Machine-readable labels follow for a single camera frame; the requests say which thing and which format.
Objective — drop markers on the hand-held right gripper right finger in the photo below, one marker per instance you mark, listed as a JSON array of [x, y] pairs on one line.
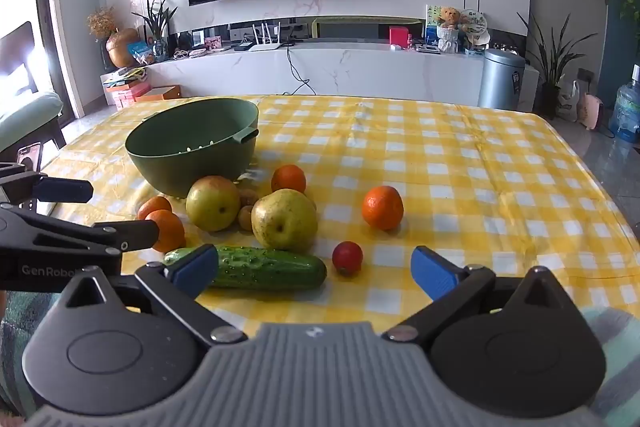
[[432, 272]]

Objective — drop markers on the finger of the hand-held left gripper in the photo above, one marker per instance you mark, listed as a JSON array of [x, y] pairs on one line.
[[125, 237], [65, 190]]

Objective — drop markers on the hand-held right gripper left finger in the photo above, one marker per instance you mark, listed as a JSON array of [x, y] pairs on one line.
[[192, 269]]

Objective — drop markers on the orange mandarin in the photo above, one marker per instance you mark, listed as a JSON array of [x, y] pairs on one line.
[[170, 232], [152, 206], [382, 207], [288, 178]]

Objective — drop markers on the reddish green pear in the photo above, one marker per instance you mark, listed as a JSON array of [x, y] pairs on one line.
[[212, 207]]

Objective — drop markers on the green cucumber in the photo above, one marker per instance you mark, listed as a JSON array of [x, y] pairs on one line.
[[270, 269]]

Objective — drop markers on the green plastic bowl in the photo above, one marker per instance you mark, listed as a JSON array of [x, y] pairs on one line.
[[165, 167]]

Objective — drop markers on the small red tomato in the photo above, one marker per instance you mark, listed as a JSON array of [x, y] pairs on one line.
[[347, 257]]

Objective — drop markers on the yellow pear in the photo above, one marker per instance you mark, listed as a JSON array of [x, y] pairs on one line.
[[282, 222]]

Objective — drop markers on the smartphone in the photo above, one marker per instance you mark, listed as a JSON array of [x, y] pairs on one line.
[[28, 155]]

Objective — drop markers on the teal patterned cloth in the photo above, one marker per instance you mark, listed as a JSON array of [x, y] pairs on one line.
[[15, 322]]

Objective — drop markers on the dark chair with green cushion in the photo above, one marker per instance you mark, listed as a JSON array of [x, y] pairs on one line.
[[27, 112]]

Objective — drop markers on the yellow checkered tablecloth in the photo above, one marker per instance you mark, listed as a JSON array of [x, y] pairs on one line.
[[475, 187]]

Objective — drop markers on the stack of pink boxes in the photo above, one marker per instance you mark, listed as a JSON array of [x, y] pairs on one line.
[[125, 96]]

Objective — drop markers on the pile of colourful papers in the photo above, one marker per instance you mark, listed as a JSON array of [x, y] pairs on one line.
[[122, 77]]

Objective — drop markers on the orange cardboard box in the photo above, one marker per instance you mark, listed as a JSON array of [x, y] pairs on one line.
[[159, 94]]

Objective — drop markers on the golden gourd ornament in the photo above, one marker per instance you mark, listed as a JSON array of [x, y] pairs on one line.
[[120, 49]]

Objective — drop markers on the blue snack bag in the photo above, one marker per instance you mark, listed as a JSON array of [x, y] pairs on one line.
[[137, 53]]

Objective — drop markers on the dried yellow flowers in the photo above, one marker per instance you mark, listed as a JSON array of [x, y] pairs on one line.
[[101, 22]]

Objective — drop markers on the green plant in glass vase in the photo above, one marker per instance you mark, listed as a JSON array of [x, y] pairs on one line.
[[159, 27]]

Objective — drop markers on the light striped cloth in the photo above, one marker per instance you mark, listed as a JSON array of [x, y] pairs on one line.
[[617, 342]]

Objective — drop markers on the silver trash can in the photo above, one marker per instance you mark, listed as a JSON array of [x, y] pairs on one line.
[[500, 79]]

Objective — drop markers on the white marble television cabinet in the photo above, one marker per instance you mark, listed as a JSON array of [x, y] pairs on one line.
[[380, 72]]

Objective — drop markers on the white plastic bag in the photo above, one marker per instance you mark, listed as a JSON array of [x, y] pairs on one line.
[[570, 102]]

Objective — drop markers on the pink small heater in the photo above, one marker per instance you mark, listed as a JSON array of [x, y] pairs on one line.
[[590, 109]]

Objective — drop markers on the white router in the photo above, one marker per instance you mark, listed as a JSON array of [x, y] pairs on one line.
[[265, 47]]

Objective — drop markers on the red box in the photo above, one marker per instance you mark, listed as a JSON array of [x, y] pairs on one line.
[[400, 35]]

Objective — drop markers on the colourful picture card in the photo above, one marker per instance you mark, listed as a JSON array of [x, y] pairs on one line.
[[431, 19]]

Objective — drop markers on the round printed hand fan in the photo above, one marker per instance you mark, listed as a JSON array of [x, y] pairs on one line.
[[475, 23]]

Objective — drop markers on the blue water jug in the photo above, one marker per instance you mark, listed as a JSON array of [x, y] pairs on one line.
[[627, 107]]

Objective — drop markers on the brown teddy bear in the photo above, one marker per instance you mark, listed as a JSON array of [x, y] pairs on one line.
[[449, 17]]

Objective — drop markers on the green leafy plant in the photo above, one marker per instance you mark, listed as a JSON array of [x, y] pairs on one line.
[[631, 14]]

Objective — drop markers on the dark wall socket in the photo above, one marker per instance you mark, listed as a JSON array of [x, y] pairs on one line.
[[585, 75]]

